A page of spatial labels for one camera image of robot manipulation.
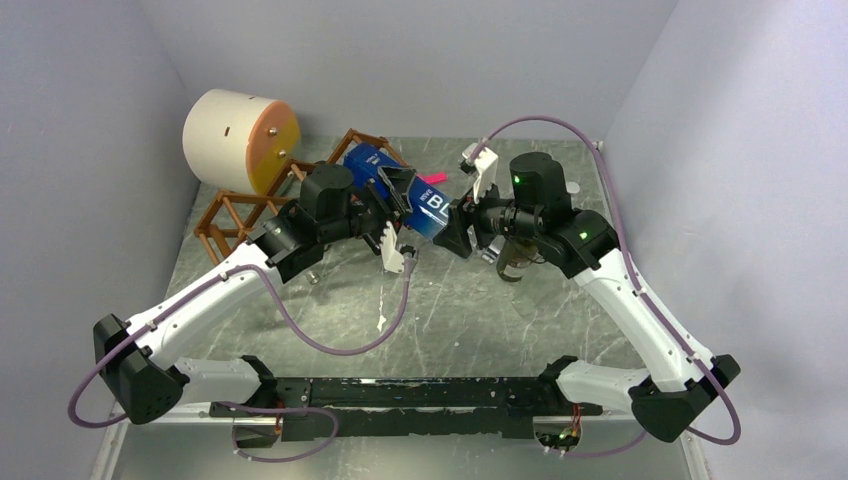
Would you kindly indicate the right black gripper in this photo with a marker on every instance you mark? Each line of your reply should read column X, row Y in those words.
column 454, row 236

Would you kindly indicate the cream cylinder with orange face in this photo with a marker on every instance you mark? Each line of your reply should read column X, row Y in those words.
column 239, row 142

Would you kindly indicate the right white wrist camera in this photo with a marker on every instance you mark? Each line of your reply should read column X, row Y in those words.
column 481, row 163

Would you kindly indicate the blue glass bottle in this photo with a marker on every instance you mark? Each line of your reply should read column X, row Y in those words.
column 422, row 206

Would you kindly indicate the black base bar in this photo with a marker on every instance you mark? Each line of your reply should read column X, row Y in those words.
column 304, row 409

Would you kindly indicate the clear slim glass bottle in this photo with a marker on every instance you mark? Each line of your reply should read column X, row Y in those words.
column 314, row 275

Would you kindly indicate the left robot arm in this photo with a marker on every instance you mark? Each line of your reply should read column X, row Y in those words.
column 142, row 360

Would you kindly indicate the brown wooden wine rack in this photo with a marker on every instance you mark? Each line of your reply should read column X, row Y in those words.
column 230, row 216

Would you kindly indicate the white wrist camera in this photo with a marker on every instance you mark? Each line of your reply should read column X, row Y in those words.
column 481, row 163
column 398, row 258

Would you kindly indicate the olive green wine bottle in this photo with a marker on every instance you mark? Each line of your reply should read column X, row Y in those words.
column 515, row 258

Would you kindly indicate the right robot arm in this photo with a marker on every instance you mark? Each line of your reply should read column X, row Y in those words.
column 680, row 377

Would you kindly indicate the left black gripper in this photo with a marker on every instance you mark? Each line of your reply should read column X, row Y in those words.
column 398, row 183

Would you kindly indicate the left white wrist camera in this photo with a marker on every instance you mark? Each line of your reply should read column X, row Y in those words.
column 398, row 258

